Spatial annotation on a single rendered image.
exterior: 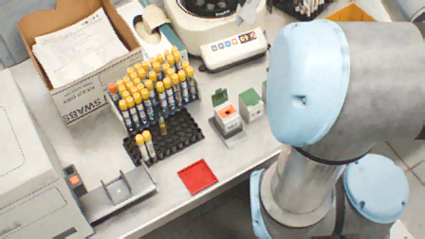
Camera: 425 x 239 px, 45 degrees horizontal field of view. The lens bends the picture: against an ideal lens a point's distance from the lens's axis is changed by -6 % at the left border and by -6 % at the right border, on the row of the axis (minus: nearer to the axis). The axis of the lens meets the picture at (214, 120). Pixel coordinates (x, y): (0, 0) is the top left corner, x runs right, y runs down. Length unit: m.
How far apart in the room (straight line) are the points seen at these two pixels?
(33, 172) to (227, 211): 1.30
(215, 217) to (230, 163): 0.92
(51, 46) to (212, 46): 0.43
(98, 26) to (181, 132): 0.40
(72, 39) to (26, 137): 0.52
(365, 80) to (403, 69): 0.04
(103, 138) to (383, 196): 0.71
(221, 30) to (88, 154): 0.44
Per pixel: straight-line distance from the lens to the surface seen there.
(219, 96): 1.21
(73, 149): 1.32
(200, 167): 1.23
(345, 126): 0.48
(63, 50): 1.45
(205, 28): 1.34
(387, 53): 0.48
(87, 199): 1.20
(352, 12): 1.46
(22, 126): 1.02
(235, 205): 2.16
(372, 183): 0.88
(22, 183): 0.96
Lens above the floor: 1.95
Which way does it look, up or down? 55 degrees down
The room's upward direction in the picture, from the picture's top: 6 degrees counter-clockwise
